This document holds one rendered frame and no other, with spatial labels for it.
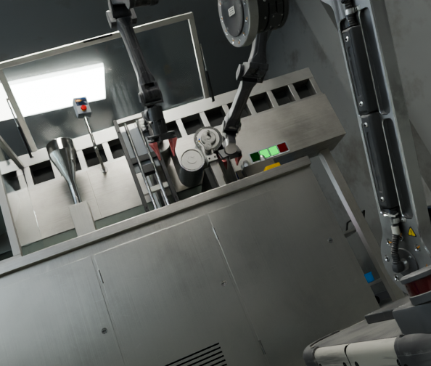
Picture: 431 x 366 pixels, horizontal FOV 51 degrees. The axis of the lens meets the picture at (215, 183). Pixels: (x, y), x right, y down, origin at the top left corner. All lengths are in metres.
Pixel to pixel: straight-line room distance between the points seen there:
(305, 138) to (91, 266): 1.53
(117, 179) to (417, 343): 2.10
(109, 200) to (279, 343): 1.25
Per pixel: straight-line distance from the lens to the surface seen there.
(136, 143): 2.22
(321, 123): 2.89
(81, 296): 1.88
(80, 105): 2.48
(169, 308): 1.84
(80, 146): 2.73
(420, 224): 0.87
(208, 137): 2.32
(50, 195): 2.65
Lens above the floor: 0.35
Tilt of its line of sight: 17 degrees up
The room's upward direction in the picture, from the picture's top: 23 degrees counter-clockwise
